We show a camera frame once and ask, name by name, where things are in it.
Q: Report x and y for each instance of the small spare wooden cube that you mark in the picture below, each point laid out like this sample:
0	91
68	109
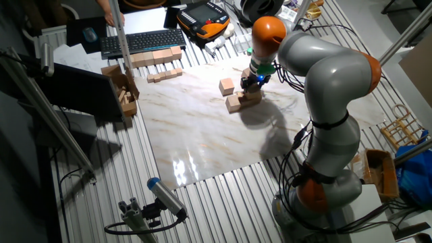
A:
162	76
168	74
150	78
157	77
179	71
173	73

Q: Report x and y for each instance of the blue plastic bag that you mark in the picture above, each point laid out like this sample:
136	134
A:
415	179

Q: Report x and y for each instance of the black smartphone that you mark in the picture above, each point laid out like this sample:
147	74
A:
171	18

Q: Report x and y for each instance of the white paper sheets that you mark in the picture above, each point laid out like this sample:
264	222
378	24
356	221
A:
72	57

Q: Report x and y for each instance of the bare person forearm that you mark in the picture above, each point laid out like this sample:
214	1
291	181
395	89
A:
103	5

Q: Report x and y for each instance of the cardboard box of wood pieces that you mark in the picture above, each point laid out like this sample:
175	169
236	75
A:
130	108

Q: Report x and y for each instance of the clear acrylic box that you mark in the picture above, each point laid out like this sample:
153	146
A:
243	42

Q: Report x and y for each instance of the black monitor panel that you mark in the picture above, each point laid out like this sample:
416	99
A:
81	91

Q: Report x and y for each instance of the orange lined cardboard box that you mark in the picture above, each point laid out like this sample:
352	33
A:
388	175

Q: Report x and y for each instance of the short aluminium profile piece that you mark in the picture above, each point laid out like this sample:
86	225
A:
135	219

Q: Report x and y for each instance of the black camera clamp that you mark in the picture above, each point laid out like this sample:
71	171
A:
152	212

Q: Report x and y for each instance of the bare person hand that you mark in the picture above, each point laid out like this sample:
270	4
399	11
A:
108	18

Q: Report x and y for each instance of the grey depth camera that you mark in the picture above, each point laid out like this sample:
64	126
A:
47	60

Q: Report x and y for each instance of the grey computer mouse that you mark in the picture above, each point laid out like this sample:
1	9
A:
90	34

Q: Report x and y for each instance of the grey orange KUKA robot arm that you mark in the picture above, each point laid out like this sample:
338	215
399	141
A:
334	84

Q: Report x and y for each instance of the grey camera with blue end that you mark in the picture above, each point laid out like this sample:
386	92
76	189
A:
165	195

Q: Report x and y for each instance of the orange black teach pendant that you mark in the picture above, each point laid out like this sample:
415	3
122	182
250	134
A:
202	17

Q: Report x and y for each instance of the black filament spool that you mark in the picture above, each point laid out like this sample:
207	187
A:
260	6

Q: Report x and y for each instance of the brown cardboard panel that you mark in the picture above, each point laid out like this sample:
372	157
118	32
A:
418	74

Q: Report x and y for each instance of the wooden slat rack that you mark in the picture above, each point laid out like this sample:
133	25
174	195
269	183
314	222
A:
387	132

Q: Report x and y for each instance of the black computer keyboard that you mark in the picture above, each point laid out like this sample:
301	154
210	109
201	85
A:
145	42

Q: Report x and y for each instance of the large spare wooden cube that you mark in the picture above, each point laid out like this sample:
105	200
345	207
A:
138	60
158	56
167	55
149	58
176	52

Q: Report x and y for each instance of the gold foil wrapper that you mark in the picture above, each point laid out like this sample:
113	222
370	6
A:
314	11

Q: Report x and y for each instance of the aluminium profile post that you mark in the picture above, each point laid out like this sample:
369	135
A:
119	33
411	152
405	37
44	108
302	11

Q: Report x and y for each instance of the white power strip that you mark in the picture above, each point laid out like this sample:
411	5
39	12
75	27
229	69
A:
287	13

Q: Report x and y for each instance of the black mouse pad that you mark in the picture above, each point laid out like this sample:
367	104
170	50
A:
74	40

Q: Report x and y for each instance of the white marble pattern board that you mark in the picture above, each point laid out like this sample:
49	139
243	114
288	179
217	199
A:
189	135

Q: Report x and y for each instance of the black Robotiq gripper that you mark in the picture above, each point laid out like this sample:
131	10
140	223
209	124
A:
256	80

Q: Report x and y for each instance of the white power adapter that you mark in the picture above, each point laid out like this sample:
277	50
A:
216	43

